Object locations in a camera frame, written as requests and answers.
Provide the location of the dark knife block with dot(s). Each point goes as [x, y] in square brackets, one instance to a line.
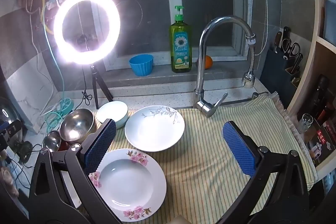
[273, 74]

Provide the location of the large stainless steel bowl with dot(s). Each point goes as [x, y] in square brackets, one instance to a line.
[76, 124]

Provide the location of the orange fruit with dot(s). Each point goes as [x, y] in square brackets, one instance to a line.
[207, 62]

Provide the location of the black mini tripod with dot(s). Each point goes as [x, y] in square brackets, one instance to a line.
[94, 79]

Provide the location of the chrome kitchen faucet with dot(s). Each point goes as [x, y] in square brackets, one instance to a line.
[200, 56]

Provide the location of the dark glass bottle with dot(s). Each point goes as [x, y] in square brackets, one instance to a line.
[321, 95]

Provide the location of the small clear glass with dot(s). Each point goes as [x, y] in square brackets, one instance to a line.
[305, 123]

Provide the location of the red printed box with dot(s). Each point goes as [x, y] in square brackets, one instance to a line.
[321, 142]

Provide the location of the round teal power strip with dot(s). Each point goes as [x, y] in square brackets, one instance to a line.
[64, 106]

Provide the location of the white plate with branch print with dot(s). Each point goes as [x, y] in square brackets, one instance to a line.
[155, 132]

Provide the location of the dark round device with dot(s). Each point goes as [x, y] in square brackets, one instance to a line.
[23, 149]

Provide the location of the small stainless steel bowl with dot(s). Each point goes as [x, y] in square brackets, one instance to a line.
[51, 140]

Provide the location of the green dish soap bottle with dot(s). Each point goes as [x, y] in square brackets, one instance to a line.
[180, 48]

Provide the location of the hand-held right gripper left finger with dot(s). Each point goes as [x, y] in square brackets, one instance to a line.
[101, 145]

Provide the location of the white plate with pink flowers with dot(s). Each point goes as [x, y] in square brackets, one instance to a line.
[128, 182]

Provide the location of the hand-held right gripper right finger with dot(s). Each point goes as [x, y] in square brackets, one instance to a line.
[240, 150]

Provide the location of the window with white frame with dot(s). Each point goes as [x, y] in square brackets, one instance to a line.
[147, 3]

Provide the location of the striped yellow towel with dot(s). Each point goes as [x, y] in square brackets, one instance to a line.
[210, 161]

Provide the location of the wooden shelf cabinet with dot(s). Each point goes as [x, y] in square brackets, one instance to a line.
[307, 69]

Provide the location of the blue ribbed cup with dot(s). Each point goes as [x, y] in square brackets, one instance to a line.
[141, 65]

